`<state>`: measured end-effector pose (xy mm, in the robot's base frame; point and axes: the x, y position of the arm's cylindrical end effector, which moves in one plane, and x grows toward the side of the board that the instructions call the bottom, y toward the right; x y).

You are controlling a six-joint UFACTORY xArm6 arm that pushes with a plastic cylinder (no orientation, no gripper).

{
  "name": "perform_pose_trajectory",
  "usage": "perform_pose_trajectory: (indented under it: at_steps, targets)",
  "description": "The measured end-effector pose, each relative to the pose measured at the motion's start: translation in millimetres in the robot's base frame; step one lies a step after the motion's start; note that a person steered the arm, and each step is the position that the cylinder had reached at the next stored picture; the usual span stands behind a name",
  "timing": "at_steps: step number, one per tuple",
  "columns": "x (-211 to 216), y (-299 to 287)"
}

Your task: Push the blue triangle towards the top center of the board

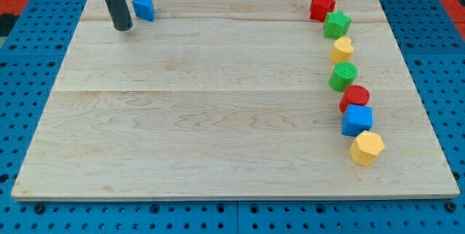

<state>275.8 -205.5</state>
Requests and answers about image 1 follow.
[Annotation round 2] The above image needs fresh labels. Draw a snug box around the blue triangle block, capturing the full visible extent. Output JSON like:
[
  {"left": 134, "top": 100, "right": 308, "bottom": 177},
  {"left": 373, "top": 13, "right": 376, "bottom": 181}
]
[{"left": 132, "top": 0, "right": 155, "bottom": 21}]

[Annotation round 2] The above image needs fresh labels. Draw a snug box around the green cylinder block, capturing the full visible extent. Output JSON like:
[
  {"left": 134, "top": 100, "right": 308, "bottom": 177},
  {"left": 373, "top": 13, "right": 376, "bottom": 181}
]
[{"left": 329, "top": 62, "right": 358, "bottom": 92}]

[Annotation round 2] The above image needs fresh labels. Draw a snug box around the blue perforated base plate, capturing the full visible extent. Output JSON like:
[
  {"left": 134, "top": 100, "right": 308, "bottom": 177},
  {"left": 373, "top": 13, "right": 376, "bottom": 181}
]
[{"left": 1, "top": 0, "right": 464, "bottom": 233}]

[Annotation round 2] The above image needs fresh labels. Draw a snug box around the red star block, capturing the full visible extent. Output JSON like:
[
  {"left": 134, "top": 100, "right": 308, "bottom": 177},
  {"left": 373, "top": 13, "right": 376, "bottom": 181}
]
[{"left": 309, "top": 0, "right": 336, "bottom": 23}]

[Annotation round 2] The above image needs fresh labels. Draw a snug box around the red cylinder block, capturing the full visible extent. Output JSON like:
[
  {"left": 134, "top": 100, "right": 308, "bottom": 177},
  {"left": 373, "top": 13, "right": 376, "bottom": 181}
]
[{"left": 339, "top": 85, "right": 371, "bottom": 113}]

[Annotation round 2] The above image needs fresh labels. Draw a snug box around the yellow hexagon block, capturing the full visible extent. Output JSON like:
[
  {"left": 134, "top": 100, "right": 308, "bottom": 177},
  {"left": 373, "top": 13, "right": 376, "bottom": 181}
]
[{"left": 349, "top": 131, "right": 385, "bottom": 166}]

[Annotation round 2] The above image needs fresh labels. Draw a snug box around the green star block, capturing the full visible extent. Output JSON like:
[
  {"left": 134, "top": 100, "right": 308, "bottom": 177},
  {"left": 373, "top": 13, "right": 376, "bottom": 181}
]
[{"left": 323, "top": 11, "right": 352, "bottom": 39}]

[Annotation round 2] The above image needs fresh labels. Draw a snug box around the blue cube block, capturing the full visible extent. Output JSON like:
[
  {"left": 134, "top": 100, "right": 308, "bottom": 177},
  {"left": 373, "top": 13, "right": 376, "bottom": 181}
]
[{"left": 341, "top": 104, "right": 373, "bottom": 137}]

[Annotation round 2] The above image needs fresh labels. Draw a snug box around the light wooden board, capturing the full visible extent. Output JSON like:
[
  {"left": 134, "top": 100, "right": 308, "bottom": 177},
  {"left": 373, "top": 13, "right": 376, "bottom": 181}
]
[{"left": 11, "top": 0, "right": 459, "bottom": 201}]

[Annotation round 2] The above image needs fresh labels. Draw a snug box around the yellow heart block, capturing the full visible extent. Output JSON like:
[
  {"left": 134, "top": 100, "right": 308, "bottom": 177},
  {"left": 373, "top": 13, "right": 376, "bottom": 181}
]
[{"left": 329, "top": 36, "right": 355, "bottom": 64}]

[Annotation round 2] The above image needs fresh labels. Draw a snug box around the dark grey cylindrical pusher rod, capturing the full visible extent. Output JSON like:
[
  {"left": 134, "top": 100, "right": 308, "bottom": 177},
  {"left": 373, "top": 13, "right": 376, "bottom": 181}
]
[{"left": 105, "top": 0, "right": 133, "bottom": 31}]

